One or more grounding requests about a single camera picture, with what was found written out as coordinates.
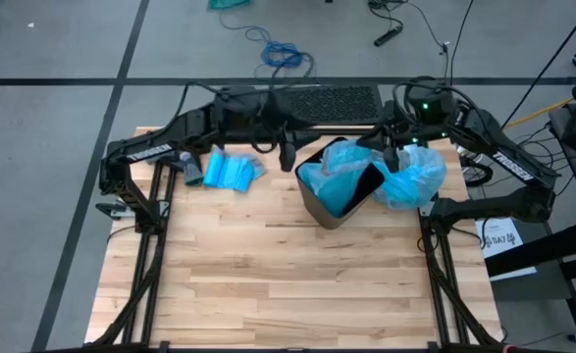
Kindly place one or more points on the folded blue trash bag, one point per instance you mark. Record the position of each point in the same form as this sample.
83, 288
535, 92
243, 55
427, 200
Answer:
246, 171

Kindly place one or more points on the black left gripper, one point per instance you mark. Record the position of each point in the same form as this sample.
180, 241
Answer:
280, 120

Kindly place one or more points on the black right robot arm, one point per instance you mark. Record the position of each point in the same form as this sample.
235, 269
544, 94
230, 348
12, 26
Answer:
513, 166

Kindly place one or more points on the grey-green bag roll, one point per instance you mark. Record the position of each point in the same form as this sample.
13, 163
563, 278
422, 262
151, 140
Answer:
193, 169

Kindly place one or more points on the black floor mat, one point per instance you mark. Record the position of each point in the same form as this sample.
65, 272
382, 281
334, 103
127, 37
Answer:
336, 105

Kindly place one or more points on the black table frame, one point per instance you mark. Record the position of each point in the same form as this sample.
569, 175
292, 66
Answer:
292, 349

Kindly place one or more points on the black power strip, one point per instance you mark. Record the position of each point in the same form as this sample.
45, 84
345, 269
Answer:
388, 35

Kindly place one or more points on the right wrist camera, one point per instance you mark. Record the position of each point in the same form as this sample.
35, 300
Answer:
427, 100

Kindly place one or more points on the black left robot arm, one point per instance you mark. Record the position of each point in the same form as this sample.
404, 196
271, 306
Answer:
150, 152

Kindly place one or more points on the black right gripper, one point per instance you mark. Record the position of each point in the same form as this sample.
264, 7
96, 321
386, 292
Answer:
399, 125

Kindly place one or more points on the white paper sign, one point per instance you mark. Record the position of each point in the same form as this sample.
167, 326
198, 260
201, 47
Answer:
501, 240

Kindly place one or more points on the black trash bin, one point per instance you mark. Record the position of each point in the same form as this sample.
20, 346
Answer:
317, 211

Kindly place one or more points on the blue spare trash bag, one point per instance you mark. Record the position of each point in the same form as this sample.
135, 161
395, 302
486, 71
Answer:
334, 186

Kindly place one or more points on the teal floor object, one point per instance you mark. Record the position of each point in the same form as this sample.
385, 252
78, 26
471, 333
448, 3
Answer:
226, 4

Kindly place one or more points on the blue bag roll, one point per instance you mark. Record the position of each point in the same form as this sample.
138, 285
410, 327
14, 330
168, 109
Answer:
215, 169

